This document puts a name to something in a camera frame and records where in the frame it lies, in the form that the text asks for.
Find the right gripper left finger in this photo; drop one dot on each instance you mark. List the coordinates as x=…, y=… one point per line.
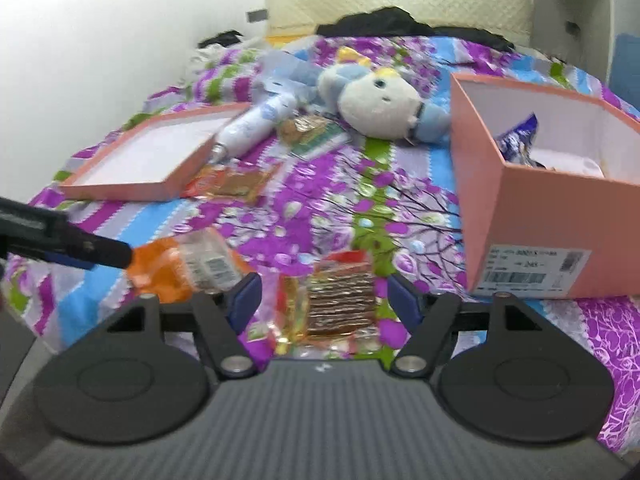
x=220, y=320

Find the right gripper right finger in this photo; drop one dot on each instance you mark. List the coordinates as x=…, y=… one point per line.
x=429, y=320

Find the orange barcode snack bag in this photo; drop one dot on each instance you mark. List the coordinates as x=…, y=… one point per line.
x=174, y=268

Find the clear brown cracker packet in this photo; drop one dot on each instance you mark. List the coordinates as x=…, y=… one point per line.
x=330, y=313

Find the orange snack packet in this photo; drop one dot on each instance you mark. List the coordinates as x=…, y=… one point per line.
x=225, y=183

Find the blue noodle snack bag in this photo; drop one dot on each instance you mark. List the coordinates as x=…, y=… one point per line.
x=515, y=144

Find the green brown snack packet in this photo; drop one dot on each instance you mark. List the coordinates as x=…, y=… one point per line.
x=310, y=136

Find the pink box lid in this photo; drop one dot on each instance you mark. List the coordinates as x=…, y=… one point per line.
x=155, y=160

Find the pink cardboard box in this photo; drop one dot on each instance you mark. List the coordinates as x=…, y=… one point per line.
x=568, y=228

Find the colourful striped floral bedspread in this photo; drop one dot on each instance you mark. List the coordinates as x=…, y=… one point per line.
x=397, y=203

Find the white spray bottle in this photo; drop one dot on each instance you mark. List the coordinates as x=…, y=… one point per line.
x=252, y=127

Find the white blue plush toy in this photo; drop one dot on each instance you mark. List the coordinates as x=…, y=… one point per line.
x=378, y=102

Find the clothes heap on nightstand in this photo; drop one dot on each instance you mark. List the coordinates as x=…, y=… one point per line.
x=214, y=48

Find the black clothes pile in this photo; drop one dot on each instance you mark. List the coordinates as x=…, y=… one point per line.
x=395, y=22

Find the cream quilted headboard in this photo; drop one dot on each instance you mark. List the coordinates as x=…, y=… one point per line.
x=512, y=19

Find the grey wall cabinet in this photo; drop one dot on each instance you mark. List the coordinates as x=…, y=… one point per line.
x=583, y=32

